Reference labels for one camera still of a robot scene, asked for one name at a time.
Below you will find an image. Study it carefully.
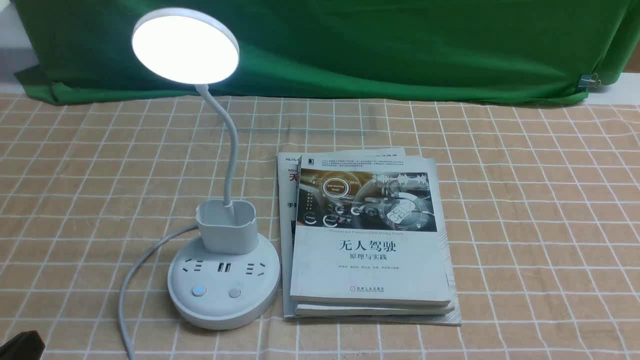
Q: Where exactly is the orange checkered tablecloth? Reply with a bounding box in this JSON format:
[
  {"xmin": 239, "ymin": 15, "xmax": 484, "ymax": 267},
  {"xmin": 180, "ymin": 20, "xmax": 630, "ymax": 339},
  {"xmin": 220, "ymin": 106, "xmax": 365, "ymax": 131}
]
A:
[{"xmin": 0, "ymin": 93, "xmax": 640, "ymax": 360}]

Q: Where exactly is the white desk lamp with sockets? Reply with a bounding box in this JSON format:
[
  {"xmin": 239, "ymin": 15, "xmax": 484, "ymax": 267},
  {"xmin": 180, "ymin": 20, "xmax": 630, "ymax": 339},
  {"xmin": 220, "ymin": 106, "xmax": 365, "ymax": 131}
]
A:
[{"xmin": 131, "ymin": 7, "xmax": 281, "ymax": 330}]

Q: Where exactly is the blue binder clip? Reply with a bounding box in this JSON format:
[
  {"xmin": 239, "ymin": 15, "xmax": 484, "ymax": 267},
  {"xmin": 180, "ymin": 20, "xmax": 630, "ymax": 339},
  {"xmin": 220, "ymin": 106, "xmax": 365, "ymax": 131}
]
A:
[{"xmin": 577, "ymin": 73, "xmax": 602, "ymax": 92}]

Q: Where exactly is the top book self-driving cover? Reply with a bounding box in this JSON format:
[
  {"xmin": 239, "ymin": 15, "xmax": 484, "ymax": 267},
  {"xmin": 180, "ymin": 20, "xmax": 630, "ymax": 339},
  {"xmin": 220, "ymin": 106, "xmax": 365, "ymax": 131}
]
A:
[{"xmin": 289, "ymin": 154, "xmax": 452, "ymax": 307}]

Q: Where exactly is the white lamp power cable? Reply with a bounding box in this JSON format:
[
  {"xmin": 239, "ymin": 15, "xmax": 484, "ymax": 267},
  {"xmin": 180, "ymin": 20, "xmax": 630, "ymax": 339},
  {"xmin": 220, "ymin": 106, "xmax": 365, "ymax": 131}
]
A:
[{"xmin": 118, "ymin": 223, "xmax": 200, "ymax": 360}]

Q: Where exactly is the green backdrop cloth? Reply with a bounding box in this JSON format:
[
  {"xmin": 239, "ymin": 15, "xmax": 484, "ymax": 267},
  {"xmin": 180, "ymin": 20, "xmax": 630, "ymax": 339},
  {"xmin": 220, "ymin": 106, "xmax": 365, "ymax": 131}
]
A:
[{"xmin": 14, "ymin": 0, "xmax": 639, "ymax": 105}]

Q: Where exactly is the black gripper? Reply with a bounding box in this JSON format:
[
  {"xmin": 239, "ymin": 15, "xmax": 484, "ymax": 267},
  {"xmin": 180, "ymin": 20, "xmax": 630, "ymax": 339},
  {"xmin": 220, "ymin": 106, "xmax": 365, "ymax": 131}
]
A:
[{"xmin": 0, "ymin": 330, "xmax": 46, "ymax": 360}]

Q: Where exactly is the bottom book red title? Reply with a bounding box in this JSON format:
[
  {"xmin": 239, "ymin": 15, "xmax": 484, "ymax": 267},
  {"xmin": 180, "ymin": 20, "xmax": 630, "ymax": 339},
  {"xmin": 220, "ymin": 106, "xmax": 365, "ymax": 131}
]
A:
[{"xmin": 276, "ymin": 152, "xmax": 463, "ymax": 327}]

